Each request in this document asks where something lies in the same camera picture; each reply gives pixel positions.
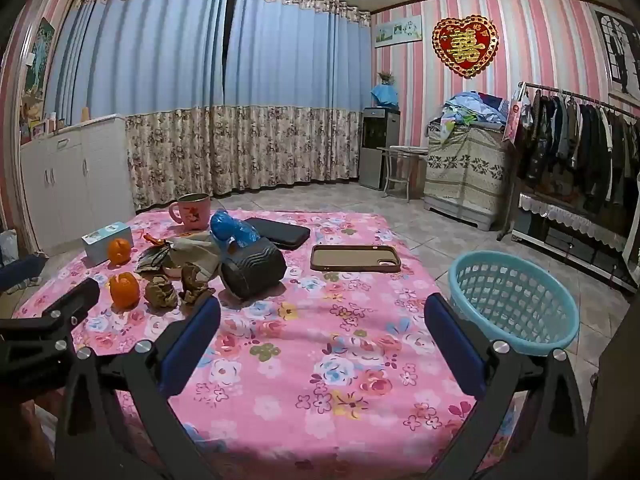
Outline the landscape wall picture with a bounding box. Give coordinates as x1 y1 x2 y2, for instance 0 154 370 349
374 16 423 48

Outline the patterned cloth covered cabinet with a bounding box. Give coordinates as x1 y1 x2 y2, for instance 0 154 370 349
424 122 511 233

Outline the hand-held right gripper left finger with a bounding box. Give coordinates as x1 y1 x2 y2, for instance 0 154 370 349
55 295 222 480

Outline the brown phone case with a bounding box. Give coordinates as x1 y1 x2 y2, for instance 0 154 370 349
310 244 402 274

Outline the grey-green cloth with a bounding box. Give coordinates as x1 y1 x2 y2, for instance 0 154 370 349
134 232 223 278

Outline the low cabinet with lace cover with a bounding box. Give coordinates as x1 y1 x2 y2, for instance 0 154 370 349
512 190 640 293

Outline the crumpled brown paper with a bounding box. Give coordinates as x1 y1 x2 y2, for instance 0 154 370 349
145 276 178 309
179 262 216 306

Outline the light blue paper box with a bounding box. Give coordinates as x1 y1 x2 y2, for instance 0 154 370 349
81 223 133 266

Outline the grey water dispenser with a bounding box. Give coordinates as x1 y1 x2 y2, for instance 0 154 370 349
361 106 402 191

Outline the pink mug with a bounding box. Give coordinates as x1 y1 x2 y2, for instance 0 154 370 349
167 192 212 231

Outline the pink gift bag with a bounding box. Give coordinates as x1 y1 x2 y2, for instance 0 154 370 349
502 87 531 143

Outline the pink floral tablecloth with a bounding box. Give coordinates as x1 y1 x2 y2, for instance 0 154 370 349
12 207 521 480

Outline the blue floral curtain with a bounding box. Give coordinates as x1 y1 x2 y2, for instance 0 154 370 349
42 0 231 211
210 0 373 196

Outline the blue plastic bag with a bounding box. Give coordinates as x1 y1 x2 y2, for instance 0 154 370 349
210 210 258 251

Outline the teal plastic basket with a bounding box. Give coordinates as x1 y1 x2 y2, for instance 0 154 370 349
448 251 580 356

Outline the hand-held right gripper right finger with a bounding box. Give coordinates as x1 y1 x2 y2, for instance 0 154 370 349
425 294 591 480

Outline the red heart wall decoration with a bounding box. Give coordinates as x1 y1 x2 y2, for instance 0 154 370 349
432 16 500 79

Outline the pile of folded clothes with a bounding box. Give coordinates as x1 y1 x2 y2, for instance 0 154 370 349
435 91 510 131

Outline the white cabinet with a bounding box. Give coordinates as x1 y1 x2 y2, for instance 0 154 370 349
20 114 138 256

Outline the orange fruit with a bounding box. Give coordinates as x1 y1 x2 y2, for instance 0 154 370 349
107 238 132 266

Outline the metal clothes rack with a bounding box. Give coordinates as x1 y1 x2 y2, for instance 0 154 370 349
497 81 640 241

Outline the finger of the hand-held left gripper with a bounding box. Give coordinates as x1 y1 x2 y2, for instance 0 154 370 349
0 255 48 293
0 277 101 361

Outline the framed wall picture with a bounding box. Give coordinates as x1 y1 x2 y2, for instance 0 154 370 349
590 5 640 106

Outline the row of hanging clothes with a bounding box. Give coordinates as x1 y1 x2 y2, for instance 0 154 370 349
517 87 640 216

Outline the small metal stool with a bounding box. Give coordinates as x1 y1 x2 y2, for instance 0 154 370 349
377 145 430 200

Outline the dark grey ribbed case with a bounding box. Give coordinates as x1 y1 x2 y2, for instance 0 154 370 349
220 240 287 301

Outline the blue cloth cover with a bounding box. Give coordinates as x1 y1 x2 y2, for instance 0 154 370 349
371 84 401 110

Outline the black pouch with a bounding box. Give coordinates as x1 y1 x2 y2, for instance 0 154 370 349
243 217 312 250

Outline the wall poster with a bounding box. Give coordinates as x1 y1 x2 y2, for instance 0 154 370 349
20 16 56 146

